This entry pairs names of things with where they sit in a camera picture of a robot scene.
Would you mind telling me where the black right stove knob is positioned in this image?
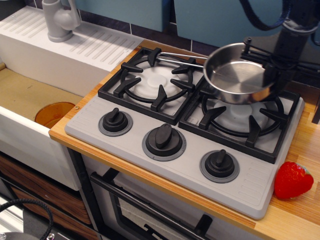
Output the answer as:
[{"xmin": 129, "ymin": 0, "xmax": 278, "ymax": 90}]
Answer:
[{"xmin": 199, "ymin": 149, "xmax": 240, "ymax": 184}]

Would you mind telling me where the orange sink drain plug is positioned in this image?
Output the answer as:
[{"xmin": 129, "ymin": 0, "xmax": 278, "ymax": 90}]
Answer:
[{"xmin": 34, "ymin": 101, "xmax": 75, "ymax": 129}]

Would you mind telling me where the wood grain drawer front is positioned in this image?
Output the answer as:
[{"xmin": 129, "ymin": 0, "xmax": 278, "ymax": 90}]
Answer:
[{"xmin": 0, "ymin": 153, "xmax": 98, "ymax": 240}]

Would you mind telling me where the black burner grate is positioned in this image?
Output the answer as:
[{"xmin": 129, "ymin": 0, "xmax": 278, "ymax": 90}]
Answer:
[
  {"xmin": 178, "ymin": 80, "xmax": 304, "ymax": 164},
  {"xmin": 98, "ymin": 47, "xmax": 203, "ymax": 125}
]

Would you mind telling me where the black right burner grate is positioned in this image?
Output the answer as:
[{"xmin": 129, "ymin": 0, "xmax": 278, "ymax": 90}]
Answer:
[{"xmin": 178, "ymin": 80, "xmax": 304, "ymax": 164}]

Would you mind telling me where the grey toy stove top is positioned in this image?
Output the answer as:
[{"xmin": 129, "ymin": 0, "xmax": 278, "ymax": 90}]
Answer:
[{"xmin": 65, "ymin": 47, "xmax": 305, "ymax": 219}]

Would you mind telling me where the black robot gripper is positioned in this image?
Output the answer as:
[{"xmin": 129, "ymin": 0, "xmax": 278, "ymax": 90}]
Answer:
[{"xmin": 242, "ymin": 36, "xmax": 308, "ymax": 85}]

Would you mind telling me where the black left stove knob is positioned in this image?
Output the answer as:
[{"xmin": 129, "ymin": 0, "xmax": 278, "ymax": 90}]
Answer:
[{"xmin": 98, "ymin": 107, "xmax": 133, "ymax": 137}]

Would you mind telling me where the grey toy faucet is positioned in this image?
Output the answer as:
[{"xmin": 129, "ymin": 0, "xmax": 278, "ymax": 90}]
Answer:
[{"xmin": 42, "ymin": 0, "xmax": 81, "ymax": 43}]

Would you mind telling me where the black stove knob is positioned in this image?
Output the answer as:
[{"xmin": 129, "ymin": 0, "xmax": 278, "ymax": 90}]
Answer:
[
  {"xmin": 199, "ymin": 149, "xmax": 240, "ymax": 184},
  {"xmin": 98, "ymin": 107, "xmax": 133, "ymax": 137},
  {"xmin": 142, "ymin": 123, "xmax": 187, "ymax": 162}
]

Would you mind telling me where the white toy sink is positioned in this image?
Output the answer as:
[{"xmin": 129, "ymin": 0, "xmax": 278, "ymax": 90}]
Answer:
[{"xmin": 0, "ymin": 6, "xmax": 142, "ymax": 191}]

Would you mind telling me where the black left burner grate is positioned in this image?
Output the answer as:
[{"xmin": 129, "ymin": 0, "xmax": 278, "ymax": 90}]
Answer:
[{"xmin": 98, "ymin": 47, "xmax": 203, "ymax": 125}]

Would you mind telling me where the black oven door handle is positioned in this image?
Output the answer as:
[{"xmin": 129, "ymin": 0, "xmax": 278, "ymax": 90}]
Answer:
[{"xmin": 90, "ymin": 172, "xmax": 207, "ymax": 240}]

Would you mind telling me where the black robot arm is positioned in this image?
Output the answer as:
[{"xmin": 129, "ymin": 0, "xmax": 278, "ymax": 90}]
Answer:
[{"xmin": 240, "ymin": 0, "xmax": 320, "ymax": 89}]

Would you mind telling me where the oven door with window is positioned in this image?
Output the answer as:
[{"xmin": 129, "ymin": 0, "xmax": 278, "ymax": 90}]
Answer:
[{"xmin": 83, "ymin": 156, "xmax": 258, "ymax": 240}]

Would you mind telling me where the red plastic strawberry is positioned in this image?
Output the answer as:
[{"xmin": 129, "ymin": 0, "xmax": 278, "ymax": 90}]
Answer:
[{"xmin": 274, "ymin": 161, "xmax": 314, "ymax": 199}]

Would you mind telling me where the small stainless steel pot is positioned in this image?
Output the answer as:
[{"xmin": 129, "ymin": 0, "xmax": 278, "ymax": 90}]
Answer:
[{"xmin": 156, "ymin": 43, "xmax": 274, "ymax": 105}]

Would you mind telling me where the black middle stove knob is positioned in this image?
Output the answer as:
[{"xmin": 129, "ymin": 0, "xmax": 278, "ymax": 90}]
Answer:
[{"xmin": 142, "ymin": 123, "xmax": 187, "ymax": 162}]

